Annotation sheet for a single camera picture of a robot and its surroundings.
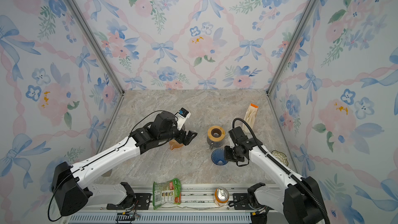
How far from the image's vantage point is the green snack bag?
732 millimetres

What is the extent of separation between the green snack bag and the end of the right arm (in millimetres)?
305

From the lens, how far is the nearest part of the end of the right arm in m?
0.59
